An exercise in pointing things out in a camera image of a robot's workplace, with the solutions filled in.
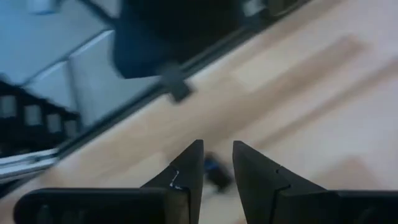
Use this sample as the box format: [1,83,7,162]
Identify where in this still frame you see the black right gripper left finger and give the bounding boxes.
[140,139,205,224]

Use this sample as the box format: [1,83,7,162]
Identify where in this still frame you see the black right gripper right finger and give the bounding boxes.
[232,140,340,224]

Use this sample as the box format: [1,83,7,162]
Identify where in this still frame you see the blue eraser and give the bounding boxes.
[203,151,233,193]

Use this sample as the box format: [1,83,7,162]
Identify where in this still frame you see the dark bulky object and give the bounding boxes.
[112,0,242,80]

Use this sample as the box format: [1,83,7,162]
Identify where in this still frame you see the black frame bracket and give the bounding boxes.
[159,62,194,104]

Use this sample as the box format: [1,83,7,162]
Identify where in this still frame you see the silver aluminium rail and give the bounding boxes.
[0,147,60,185]

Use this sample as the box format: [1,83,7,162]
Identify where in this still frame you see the black perforated rail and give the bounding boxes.
[0,74,81,158]

